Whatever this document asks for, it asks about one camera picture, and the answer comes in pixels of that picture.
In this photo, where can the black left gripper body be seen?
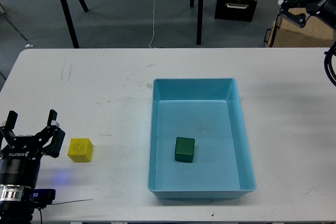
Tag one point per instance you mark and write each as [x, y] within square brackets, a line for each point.
[20, 160]

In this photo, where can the light blue plastic bin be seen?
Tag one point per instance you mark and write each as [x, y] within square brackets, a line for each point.
[209, 111]

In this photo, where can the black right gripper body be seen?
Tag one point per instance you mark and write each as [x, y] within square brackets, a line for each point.
[323, 10]

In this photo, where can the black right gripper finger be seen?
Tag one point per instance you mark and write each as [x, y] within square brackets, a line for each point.
[297, 16]
[292, 3]

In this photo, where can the wooden plywood box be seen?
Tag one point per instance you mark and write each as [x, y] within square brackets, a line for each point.
[284, 34]

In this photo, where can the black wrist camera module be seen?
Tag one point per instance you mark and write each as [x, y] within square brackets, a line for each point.
[39, 198]

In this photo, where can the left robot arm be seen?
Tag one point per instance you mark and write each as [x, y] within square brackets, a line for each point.
[13, 208]

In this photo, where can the black crate with handle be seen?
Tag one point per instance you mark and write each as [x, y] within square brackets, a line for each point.
[238, 10]

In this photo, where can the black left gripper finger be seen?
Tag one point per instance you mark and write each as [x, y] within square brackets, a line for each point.
[49, 140]
[7, 129]

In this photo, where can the black table leg far left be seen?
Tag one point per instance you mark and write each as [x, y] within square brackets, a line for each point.
[69, 23]

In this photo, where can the dark green cube block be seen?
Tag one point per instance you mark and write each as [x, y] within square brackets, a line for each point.
[184, 149]

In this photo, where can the black table leg centre front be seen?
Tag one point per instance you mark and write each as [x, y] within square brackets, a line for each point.
[199, 22]

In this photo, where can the yellow cube block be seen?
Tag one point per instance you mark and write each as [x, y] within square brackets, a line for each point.
[80, 150]

